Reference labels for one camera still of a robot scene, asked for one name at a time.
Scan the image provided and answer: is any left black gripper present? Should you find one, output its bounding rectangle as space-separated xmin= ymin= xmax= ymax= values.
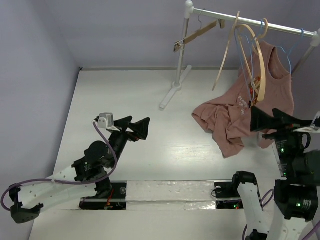
xmin=109 ymin=116 xmax=151 ymax=168

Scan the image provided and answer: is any pink t shirt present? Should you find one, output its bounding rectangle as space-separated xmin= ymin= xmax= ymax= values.
xmin=192 ymin=41 xmax=294 ymax=158

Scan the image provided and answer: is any blue wire hanger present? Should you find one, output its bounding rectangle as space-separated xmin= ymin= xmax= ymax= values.
xmin=275 ymin=28 xmax=305 ymax=74
xmin=234 ymin=27 xmax=260 ymax=101

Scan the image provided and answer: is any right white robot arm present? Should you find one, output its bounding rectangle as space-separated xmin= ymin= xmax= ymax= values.
xmin=230 ymin=106 xmax=320 ymax=240

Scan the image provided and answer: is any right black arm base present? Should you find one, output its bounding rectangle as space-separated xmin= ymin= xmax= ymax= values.
xmin=211 ymin=181 xmax=244 ymax=210

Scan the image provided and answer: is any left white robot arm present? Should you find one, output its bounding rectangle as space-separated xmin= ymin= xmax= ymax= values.
xmin=3 ymin=113 xmax=151 ymax=224

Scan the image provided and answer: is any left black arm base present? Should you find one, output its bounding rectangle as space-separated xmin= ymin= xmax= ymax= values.
xmin=78 ymin=181 xmax=127 ymax=211

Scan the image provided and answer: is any thick wooden hanger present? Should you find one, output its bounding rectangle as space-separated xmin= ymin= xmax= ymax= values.
xmin=236 ymin=18 xmax=269 ymax=102

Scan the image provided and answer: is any wooden clip hanger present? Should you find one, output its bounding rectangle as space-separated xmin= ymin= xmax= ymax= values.
xmin=173 ymin=8 xmax=225 ymax=53

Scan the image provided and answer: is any thin wooden hanger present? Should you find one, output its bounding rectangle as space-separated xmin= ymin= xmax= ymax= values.
xmin=211 ymin=10 xmax=266 ymax=102

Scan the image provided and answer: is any white clothes rack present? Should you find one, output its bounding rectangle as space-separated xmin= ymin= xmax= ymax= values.
xmin=159 ymin=0 xmax=320 ymax=111

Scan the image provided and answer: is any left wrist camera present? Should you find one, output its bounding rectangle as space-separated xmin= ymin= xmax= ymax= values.
xmin=95 ymin=112 xmax=115 ymax=130

